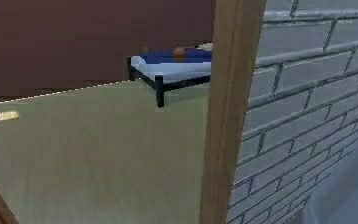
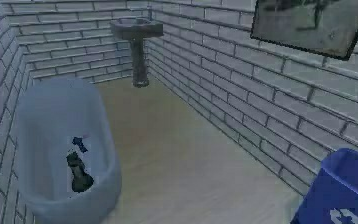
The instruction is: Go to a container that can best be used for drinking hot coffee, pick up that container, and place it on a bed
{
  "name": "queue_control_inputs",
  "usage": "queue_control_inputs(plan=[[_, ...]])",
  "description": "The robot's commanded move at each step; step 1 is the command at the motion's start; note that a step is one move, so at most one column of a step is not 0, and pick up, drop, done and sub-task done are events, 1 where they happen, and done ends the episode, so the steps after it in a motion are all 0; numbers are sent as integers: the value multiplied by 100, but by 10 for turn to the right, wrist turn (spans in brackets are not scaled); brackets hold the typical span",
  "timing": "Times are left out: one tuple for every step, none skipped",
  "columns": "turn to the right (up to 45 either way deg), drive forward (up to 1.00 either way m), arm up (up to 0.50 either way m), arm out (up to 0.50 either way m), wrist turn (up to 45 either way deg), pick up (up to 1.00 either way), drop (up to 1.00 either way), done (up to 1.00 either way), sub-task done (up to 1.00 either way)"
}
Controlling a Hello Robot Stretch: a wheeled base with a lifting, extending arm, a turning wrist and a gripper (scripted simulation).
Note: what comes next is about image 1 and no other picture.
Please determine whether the orange ball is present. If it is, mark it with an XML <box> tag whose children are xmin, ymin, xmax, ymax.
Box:
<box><xmin>172</xmin><ymin>46</ymin><xmax>188</xmax><ymax>62</ymax></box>

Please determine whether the black framed bed blue cover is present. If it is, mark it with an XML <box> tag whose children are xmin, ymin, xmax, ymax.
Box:
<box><xmin>126</xmin><ymin>43</ymin><xmax>215</xmax><ymax>109</ymax></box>

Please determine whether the pale pillow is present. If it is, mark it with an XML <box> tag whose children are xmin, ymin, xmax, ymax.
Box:
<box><xmin>198</xmin><ymin>42</ymin><xmax>215</xmax><ymax>52</ymax></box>

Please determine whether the brown wooden door frame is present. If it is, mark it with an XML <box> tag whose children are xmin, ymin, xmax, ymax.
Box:
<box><xmin>198</xmin><ymin>0</ymin><xmax>267</xmax><ymax>224</ymax></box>

